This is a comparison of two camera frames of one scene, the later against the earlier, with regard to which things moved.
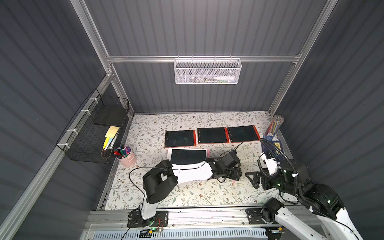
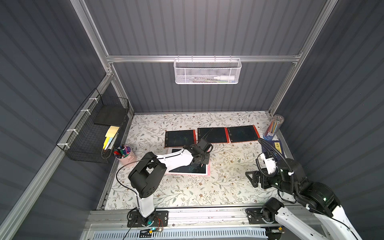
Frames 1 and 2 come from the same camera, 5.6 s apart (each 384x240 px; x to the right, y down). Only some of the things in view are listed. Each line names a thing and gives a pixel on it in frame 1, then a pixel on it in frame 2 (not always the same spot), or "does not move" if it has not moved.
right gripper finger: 256,181 does not move
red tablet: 243,134 does not move
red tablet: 178,138 does not move
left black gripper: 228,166 -> 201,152
